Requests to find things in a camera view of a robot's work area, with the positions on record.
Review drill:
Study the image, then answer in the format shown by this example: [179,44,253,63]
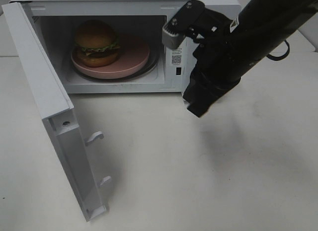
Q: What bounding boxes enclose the white microwave door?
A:
[2,2,106,221]

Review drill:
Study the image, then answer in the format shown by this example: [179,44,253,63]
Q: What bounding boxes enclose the burger with lettuce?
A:
[75,20,120,67]

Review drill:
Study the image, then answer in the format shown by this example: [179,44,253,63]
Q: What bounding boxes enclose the white microwave oven body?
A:
[9,0,241,94]

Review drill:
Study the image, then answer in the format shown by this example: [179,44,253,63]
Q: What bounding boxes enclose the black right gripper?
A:
[183,7,239,118]

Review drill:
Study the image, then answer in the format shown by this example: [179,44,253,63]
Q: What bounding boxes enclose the glass microwave turntable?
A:
[71,49,159,80]

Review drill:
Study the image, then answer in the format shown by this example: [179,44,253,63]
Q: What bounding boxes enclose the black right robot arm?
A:
[183,0,318,117]

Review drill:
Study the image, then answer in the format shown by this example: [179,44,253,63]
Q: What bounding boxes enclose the white warning label sticker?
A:
[170,47,183,66]

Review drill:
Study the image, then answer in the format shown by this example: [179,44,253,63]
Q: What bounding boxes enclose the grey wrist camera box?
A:
[162,0,205,50]

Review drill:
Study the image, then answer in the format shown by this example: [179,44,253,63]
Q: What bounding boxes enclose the pink plate rim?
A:
[71,34,150,79]

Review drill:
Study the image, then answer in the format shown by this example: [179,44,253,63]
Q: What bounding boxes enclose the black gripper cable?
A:
[265,39,291,62]

